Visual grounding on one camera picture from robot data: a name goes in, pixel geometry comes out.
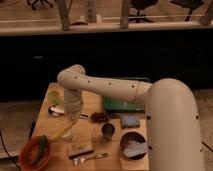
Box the grey paper cup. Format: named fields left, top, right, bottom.
left=101, top=123, right=115, bottom=137

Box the green vegetable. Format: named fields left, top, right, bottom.
left=31, top=135, right=47, bottom=166

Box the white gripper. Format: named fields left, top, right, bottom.
left=64, top=89, right=83, bottom=121

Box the dark grape bunch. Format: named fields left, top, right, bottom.
left=90, top=112, right=110, bottom=123

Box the brown bowl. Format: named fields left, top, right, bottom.
left=120, top=132, right=147, bottom=160

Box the green tray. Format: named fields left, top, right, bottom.
left=102, top=77, right=151, bottom=113

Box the silver fork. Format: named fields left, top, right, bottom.
left=72, top=153, right=108, bottom=166

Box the brown eraser block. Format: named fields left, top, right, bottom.
left=68, top=142, right=93, bottom=159

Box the white black tool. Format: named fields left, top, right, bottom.
left=48, top=106, right=65, bottom=117

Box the orange bowl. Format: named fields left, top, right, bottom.
left=18, top=136, right=51, bottom=171

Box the black cable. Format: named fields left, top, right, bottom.
left=0, top=129, right=22, bottom=169

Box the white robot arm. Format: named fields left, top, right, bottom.
left=57, top=64, right=205, bottom=171

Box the grey cloth in bowl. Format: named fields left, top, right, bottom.
left=123, top=140, right=148, bottom=157

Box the yellow banana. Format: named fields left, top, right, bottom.
left=50, top=122, right=74, bottom=140

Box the blue sponge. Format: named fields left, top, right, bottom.
left=121, top=116, right=140, bottom=128

